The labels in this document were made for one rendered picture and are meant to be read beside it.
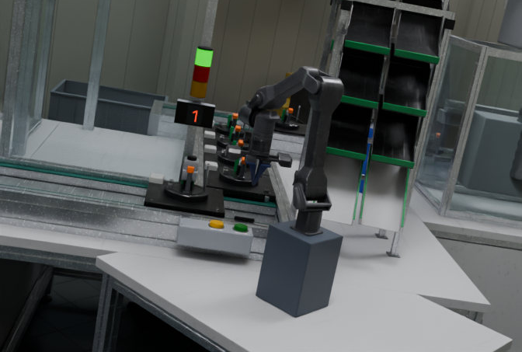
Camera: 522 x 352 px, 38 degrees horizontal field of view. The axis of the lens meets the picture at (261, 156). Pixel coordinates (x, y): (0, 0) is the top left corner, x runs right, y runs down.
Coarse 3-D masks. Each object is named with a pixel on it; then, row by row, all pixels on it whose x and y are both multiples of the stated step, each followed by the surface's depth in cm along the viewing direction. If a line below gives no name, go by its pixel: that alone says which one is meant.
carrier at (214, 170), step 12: (204, 168) 269; (216, 168) 269; (240, 168) 261; (216, 180) 258; (228, 180) 257; (240, 180) 256; (264, 180) 269; (228, 192) 251; (240, 192) 252; (252, 192) 252
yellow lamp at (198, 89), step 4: (192, 80) 239; (192, 84) 239; (196, 84) 238; (200, 84) 237; (204, 84) 238; (192, 88) 239; (196, 88) 238; (200, 88) 238; (204, 88) 239; (192, 92) 239; (196, 92) 238; (200, 92) 238; (204, 92) 239; (196, 96) 238; (200, 96) 239; (204, 96) 240
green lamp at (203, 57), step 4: (200, 52) 235; (204, 52) 235; (208, 52) 235; (212, 52) 237; (196, 56) 237; (200, 56) 236; (204, 56) 235; (208, 56) 236; (196, 60) 237; (200, 60) 236; (204, 60) 236; (208, 60) 236; (200, 64) 236; (204, 64) 236; (208, 64) 237
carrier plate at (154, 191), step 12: (156, 192) 234; (216, 192) 245; (144, 204) 224; (156, 204) 224; (168, 204) 224; (180, 204) 226; (192, 204) 228; (204, 204) 231; (216, 204) 233; (216, 216) 226
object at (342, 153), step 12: (336, 108) 248; (348, 108) 249; (360, 108) 250; (336, 120) 243; (348, 120) 243; (360, 120) 244; (336, 132) 238; (348, 132) 238; (360, 132) 239; (336, 144) 233; (348, 144) 234; (360, 144) 235; (348, 156) 228; (360, 156) 228
